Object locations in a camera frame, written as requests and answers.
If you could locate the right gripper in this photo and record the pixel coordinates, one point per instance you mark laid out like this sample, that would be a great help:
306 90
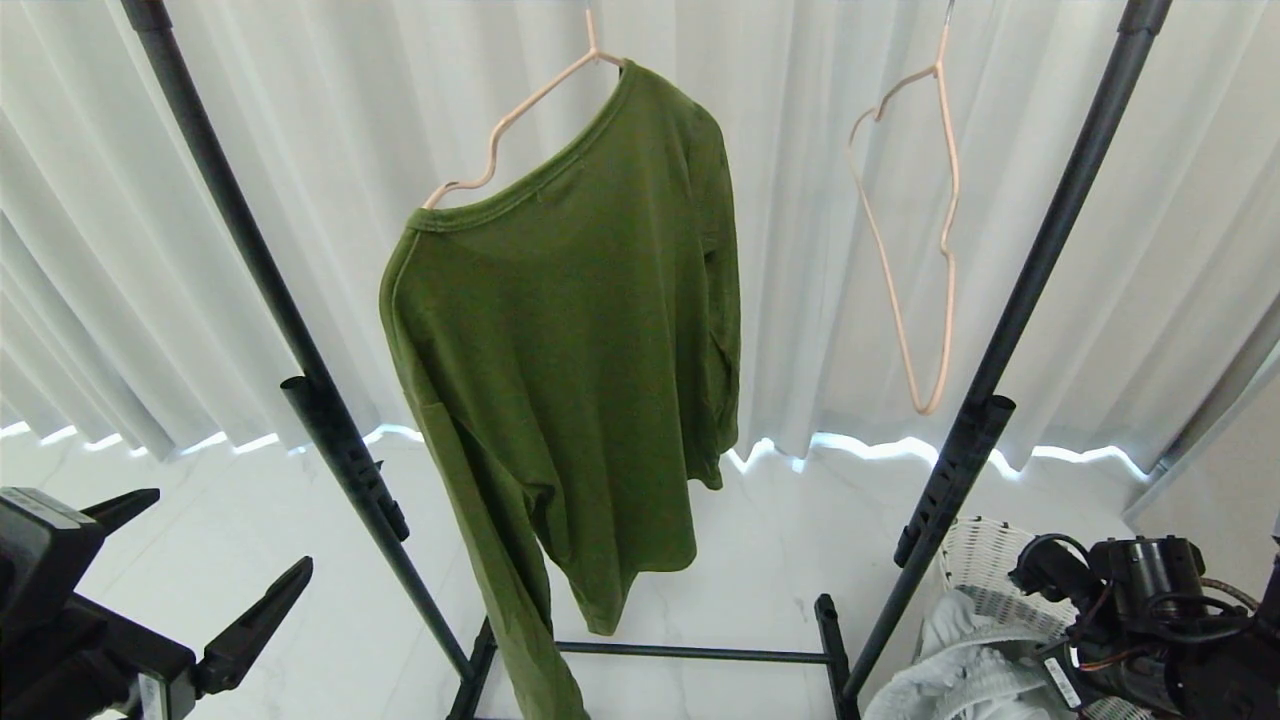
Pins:
1120 680

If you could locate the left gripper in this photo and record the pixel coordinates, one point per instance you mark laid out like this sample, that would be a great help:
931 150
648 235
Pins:
90 670

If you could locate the pale grey shorts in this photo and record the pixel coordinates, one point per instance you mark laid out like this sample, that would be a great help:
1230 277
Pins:
950 670

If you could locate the green long-sleeved shirt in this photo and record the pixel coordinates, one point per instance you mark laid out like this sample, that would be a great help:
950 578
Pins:
570 350

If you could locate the pink clothes hanger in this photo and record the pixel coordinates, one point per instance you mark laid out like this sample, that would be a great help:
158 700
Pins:
520 105
948 220

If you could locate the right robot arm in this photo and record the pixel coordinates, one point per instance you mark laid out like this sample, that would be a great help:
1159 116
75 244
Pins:
1230 670

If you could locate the white laundry basket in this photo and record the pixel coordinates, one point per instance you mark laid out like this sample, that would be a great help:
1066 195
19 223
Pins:
985 560

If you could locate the black clothes rack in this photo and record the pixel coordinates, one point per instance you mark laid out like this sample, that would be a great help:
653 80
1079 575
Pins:
330 430

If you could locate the white curtain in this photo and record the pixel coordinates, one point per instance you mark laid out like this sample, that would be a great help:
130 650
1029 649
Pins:
600 30

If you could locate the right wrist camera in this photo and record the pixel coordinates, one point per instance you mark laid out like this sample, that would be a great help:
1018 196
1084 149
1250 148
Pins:
1045 575

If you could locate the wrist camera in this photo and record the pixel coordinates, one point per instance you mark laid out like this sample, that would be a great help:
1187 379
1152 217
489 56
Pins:
1045 575
40 560

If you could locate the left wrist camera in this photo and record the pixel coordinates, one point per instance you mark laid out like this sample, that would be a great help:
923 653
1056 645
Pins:
40 560

